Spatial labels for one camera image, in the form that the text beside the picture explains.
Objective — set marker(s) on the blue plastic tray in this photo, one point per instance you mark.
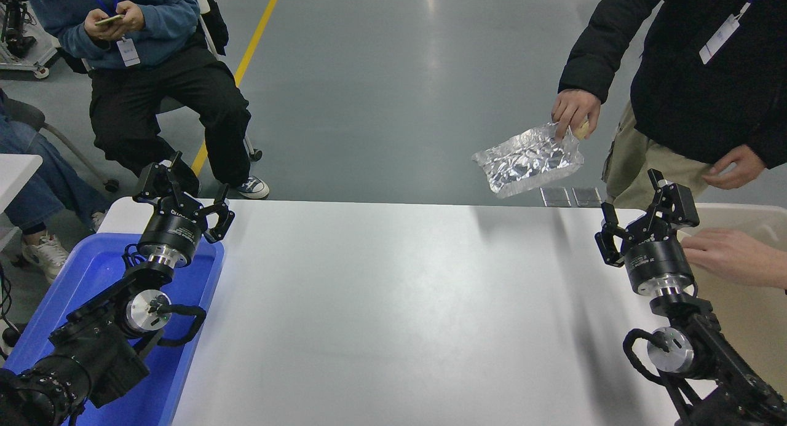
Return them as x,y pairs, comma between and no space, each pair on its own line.
98,272

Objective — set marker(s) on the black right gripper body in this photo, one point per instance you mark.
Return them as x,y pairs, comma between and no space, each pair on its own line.
656,257

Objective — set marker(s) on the white side table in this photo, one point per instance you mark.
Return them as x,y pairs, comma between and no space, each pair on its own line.
15,171

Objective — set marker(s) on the yellow-green phone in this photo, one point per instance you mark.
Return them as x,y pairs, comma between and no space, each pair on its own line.
109,19

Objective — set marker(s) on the person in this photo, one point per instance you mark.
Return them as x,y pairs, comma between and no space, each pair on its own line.
154,88
682,88
37,180

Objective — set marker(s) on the person's hand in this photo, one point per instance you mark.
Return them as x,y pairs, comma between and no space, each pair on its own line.
731,257

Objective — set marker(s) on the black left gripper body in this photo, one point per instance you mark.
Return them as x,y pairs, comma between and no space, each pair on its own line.
172,232

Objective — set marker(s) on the person's left hand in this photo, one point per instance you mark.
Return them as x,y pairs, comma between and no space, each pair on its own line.
134,17
741,171

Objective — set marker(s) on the metal floor plate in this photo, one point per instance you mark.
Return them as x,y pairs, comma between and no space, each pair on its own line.
587,197
556,197

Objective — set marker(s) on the id badge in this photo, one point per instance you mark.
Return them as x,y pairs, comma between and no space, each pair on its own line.
719,40
129,51

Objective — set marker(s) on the large pale plastic bin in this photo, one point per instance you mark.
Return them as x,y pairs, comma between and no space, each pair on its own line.
750,315

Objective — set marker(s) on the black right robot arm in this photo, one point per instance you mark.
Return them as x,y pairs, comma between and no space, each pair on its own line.
719,364

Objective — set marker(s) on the grey chair with casters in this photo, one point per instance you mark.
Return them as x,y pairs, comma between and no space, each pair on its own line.
24,112

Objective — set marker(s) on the equipment stand with wheels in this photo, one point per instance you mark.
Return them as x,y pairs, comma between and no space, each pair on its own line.
18,39

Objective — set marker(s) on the person's forearm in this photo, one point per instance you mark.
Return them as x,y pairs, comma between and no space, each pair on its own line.
778,272

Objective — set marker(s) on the person's right hand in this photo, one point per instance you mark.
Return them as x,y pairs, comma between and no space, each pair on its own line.
578,109
101,32

